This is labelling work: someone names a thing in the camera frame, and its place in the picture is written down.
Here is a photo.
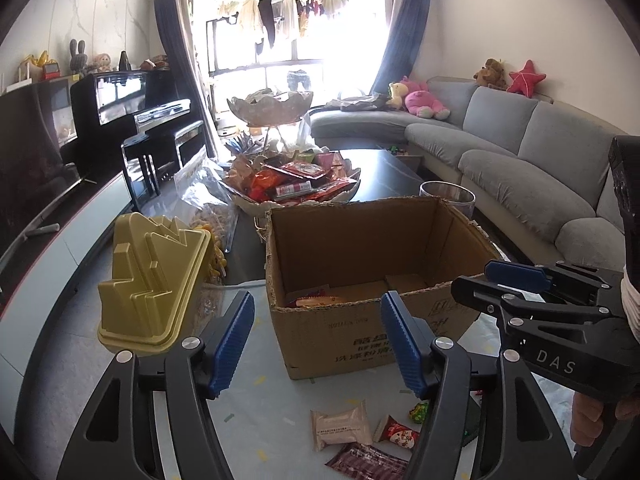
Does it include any brown cardboard box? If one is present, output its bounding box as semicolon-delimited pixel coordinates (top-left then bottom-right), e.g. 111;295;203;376
263;196;511;381

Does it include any white plastic tablecloth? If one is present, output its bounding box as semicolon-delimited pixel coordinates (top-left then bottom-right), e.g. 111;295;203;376
200;280;576;480

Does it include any clear container with gold lid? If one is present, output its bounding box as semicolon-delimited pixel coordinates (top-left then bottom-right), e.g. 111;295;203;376
96;212;231;356

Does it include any red star pillow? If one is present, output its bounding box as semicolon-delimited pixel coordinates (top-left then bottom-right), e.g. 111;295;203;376
506;60;547;97

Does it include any black piano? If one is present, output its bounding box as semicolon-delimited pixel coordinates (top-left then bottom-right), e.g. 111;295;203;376
70;70;206;181

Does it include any beige snack packet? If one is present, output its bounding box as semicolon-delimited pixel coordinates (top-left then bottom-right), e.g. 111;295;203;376
310;405;373;452

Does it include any green snack packet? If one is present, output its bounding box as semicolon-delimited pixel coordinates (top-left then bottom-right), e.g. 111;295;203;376
462;400;483;446

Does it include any grey sofa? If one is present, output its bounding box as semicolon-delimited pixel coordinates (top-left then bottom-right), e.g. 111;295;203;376
310;76;640;266

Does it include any blue curtain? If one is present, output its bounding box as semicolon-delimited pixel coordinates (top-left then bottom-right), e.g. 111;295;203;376
367;0;433;96
152;0;221;156

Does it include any person's right hand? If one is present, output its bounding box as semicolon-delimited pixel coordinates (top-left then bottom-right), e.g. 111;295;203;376
571;392;606;448

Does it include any small red candy packet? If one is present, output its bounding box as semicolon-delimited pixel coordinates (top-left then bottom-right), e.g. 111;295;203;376
372;414;421;448

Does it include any white television cabinet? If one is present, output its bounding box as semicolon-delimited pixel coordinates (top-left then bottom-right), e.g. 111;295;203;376
0;170;136;396

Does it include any hanging laundry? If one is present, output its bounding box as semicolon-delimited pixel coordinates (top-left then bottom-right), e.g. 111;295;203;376
217;0;351;53

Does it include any yellow plush bear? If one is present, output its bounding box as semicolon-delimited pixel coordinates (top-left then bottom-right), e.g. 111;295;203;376
386;81;407;111

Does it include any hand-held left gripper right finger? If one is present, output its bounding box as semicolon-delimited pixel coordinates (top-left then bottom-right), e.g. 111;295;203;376
380;291;583;480

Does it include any large white bowl of snacks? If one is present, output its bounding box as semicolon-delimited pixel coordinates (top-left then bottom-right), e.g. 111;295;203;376
220;152;362;216

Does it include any dark red chocolate bar packet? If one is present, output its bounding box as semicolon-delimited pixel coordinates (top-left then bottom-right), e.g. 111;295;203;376
325;442;411;480

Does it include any pink plush toy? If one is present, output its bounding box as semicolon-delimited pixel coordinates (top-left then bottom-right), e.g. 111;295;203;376
402;76;450;121

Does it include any brown plush lion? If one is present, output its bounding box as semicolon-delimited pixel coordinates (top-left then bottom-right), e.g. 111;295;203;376
473;58;508;91

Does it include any clear plastic bag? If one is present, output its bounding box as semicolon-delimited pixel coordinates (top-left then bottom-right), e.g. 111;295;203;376
173;152;238;253

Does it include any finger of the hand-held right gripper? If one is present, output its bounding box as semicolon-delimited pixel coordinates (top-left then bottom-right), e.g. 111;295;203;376
484;260;626;292
450;275;617;322

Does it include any clear glass vessel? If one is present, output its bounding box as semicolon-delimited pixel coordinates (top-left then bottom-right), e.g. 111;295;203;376
419;181;476;218

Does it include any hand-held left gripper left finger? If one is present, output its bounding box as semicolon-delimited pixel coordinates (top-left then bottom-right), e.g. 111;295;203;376
56;290;256;480

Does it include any black television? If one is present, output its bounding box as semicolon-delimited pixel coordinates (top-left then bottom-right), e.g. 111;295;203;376
0;80;93;261

